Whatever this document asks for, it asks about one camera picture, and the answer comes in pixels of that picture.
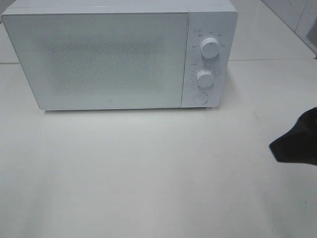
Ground round white door button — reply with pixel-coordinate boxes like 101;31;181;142
193;93;209;104

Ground white timer knob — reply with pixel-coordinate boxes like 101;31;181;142
196;70;214;88

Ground white microwave door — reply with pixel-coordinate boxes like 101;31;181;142
3;13;188;110

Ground upper white power knob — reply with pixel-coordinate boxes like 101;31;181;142
200;37;220;59

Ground white microwave oven body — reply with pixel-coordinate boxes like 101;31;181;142
1;0;238;110

